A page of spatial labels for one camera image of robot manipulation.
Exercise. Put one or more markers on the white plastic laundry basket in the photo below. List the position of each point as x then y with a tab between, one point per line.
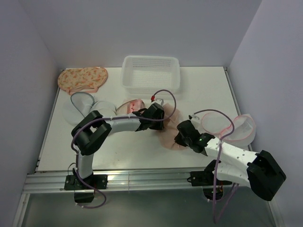
141	74

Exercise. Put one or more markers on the floral orange laundry bag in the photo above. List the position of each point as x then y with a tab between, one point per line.
88	79

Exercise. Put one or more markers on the grey-trimmed white laundry bag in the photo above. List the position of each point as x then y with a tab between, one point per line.
80	104

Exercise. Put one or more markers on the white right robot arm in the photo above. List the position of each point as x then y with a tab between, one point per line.
258	171

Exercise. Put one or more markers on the tan-trimmed white laundry bag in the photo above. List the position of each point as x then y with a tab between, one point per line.
122	109

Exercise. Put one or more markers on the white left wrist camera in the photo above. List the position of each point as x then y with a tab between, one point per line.
155	100

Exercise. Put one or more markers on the pink bra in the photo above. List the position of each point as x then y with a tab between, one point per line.
135	105

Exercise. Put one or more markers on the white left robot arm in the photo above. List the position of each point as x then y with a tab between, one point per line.
91	133

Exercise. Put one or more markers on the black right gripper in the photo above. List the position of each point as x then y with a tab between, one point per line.
178	139

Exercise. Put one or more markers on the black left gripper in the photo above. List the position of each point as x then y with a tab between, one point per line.
159	126

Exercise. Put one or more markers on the beige bra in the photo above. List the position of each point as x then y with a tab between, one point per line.
167	135

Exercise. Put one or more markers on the pink-trimmed white laundry bag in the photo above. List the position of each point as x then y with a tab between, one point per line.
240	132

